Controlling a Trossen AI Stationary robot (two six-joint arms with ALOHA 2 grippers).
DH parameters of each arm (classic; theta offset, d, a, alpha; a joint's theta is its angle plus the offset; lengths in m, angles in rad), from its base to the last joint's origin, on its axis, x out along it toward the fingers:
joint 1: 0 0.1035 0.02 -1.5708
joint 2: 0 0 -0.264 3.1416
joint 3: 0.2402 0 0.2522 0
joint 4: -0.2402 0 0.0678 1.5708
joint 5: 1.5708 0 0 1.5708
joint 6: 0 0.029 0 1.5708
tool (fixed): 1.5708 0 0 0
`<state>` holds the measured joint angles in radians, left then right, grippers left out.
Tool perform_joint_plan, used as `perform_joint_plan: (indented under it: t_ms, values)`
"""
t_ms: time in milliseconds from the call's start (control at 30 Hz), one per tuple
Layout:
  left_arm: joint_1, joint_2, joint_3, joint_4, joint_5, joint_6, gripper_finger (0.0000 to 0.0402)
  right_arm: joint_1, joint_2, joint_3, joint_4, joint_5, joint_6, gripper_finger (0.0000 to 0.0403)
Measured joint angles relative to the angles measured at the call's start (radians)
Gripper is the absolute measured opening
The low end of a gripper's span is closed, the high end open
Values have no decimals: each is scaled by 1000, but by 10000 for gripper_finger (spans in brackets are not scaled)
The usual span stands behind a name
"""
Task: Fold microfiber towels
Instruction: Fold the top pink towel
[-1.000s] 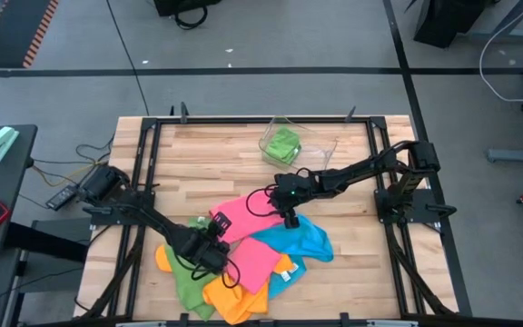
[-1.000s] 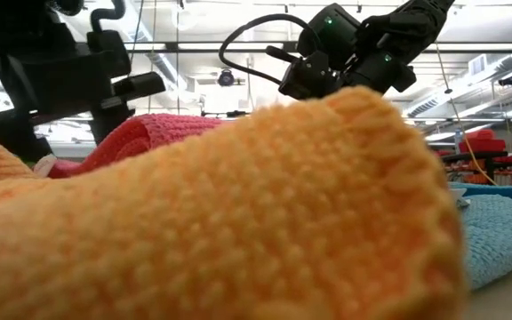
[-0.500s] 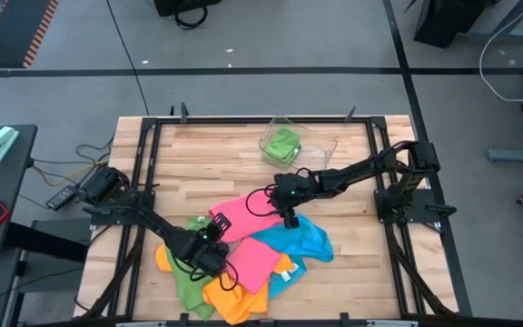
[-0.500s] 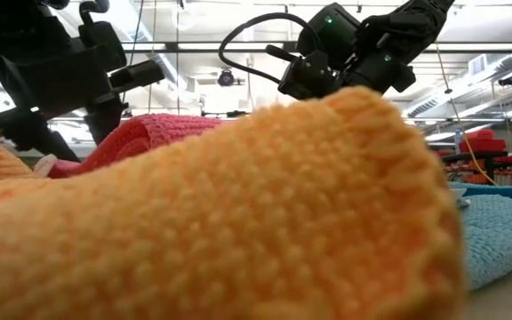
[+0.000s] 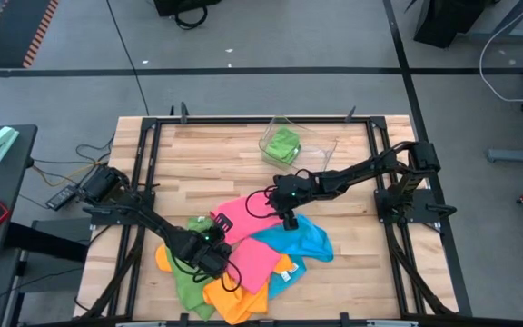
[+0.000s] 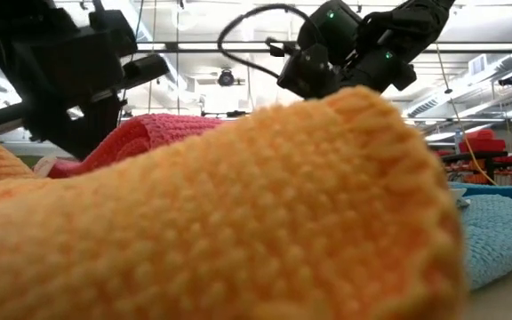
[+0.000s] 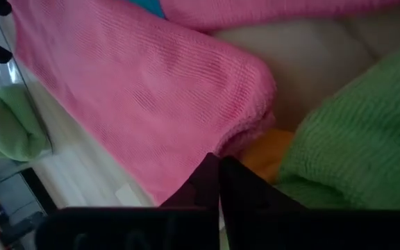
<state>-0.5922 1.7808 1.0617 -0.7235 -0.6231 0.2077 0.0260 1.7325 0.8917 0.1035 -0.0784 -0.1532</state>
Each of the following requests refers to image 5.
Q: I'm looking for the white floor cable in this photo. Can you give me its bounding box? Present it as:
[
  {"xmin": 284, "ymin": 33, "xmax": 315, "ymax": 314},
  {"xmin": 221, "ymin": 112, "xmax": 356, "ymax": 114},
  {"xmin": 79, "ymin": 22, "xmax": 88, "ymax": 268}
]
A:
[{"xmin": 478, "ymin": 0, "xmax": 523, "ymax": 104}]

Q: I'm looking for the black side desk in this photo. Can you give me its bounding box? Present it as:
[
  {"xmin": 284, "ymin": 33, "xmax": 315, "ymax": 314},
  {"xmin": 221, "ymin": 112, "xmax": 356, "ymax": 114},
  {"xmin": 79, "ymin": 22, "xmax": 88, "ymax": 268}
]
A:
[{"xmin": 0, "ymin": 124, "xmax": 39, "ymax": 258}]

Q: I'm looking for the pink microfiber towel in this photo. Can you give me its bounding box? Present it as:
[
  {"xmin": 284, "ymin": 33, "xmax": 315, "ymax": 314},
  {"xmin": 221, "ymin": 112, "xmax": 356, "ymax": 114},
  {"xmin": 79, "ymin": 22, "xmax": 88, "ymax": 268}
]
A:
[{"xmin": 210, "ymin": 193, "xmax": 290, "ymax": 295}]

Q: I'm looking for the thin black floor cable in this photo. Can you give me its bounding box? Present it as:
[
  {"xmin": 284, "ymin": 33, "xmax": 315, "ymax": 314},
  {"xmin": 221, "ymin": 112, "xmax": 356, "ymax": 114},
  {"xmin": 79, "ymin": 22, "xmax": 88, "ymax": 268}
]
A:
[{"xmin": 105, "ymin": 0, "xmax": 150, "ymax": 117}]

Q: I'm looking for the yellow cable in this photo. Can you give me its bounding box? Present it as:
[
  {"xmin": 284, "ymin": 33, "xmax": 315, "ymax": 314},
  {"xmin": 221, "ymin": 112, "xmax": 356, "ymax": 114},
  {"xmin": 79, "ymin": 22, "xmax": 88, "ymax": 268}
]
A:
[{"xmin": 32, "ymin": 158, "xmax": 111, "ymax": 188}]

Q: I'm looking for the gray desk foot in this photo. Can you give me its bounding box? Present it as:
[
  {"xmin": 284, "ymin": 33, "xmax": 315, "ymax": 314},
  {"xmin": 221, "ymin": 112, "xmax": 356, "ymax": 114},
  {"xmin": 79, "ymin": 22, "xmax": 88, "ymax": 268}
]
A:
[{"xmin": 487, "ymin": 147, "xmax": 523, "ymax": 164}]

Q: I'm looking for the black power adapter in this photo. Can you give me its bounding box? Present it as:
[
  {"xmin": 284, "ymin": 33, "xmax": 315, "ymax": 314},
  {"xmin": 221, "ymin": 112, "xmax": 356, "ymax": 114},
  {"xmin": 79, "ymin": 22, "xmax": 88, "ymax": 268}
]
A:
[{"xmin": 45, "ymin": 183, "xmax": 81, "ymax": 212}]

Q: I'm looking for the black mat with orange stripes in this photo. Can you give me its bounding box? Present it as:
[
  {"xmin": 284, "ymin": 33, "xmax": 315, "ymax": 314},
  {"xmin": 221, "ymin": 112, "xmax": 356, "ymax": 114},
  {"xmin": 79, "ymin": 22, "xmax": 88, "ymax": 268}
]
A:
[{"xmin": 0, "ymin": 0, "xmax": 61, "ymax": 69}]

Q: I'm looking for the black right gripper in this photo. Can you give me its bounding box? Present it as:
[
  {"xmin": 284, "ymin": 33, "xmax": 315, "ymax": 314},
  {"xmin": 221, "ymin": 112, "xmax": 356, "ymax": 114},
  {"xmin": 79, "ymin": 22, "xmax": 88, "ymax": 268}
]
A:
[{"xmin": 268, "ymin": 174, "xmax": 321, "ymax": 232}]

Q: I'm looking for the blue microfiber towel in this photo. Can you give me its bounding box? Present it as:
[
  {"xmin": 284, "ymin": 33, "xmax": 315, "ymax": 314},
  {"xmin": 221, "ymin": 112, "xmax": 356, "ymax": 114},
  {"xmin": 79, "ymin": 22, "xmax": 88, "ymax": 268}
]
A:
[
  {"xmin": 250, "ymin": 213, "xmax": 335, "ymax": 263},
  {"xmin": 268, "ymin": 256, "xmax": 308, "ymax": 300}
]

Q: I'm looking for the green microfiber towel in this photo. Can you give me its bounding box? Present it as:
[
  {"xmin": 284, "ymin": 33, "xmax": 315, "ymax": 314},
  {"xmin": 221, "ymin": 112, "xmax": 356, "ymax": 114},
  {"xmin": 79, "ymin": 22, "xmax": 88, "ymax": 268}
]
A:
[
  {"xmin": 263, "ymin": 126, "xmax": 302, "ymax": 165},
  {"xmin": 165, "ymin": 216, "xmax": 220, "ymax": 322}
]

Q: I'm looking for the black equipment box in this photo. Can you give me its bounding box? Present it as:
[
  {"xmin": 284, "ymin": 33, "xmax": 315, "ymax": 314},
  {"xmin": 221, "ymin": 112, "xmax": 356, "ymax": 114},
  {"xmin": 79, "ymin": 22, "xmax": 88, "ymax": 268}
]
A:
[{"xmin": 153, "ymin": 0, "xmax": 222, "ymax": 18}]

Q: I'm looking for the clear plastic bin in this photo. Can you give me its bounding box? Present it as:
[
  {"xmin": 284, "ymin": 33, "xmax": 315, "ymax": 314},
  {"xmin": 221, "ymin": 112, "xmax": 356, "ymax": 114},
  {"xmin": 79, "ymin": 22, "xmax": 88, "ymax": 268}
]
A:
[{"xmin": 259, "ymin": 115, "xmax": 339, "ymax": 177}]

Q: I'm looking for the gray desk leg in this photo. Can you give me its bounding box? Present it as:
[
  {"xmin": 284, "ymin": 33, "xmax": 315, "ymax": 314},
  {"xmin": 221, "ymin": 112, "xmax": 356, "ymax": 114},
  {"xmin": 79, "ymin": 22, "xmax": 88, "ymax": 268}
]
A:
[{"xmin": 465, "ymin": 0, "xmax": 523, "ymax": 45}]

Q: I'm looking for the coiled black cable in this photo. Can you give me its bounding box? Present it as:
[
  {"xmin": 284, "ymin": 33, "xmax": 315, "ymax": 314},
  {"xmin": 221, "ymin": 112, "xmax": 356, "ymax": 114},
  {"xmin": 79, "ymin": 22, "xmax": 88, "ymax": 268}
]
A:
[{"xmin": 173, "ymin": 5, "xmax": 209, "ymax": 31}]

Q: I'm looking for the orange microfiber towel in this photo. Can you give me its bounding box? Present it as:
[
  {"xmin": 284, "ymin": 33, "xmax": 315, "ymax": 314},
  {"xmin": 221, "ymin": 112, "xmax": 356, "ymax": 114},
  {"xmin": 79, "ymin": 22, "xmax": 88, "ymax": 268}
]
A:
[
  {"xmin": 155, "ymin": 243, "xmax": 174, "ymax": 273},
  {"xmin": 202, "ymin": 272, "xmax": 270, "ymax": 325}
]

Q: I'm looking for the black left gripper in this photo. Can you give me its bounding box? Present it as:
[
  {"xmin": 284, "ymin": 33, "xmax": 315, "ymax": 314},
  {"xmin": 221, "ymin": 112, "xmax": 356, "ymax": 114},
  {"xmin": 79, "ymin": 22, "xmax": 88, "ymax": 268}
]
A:
[{"xmin": 178, "ymin": 212, "xmax": 234, "ymax": 279}]

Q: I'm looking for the black cabinet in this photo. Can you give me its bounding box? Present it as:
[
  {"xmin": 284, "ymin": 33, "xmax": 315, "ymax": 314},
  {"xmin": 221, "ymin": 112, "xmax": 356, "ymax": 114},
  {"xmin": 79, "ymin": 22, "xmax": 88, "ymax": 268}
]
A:
[{"xmin": 413, "ymin": 0, "xmax": 488, "ymax": 50}]

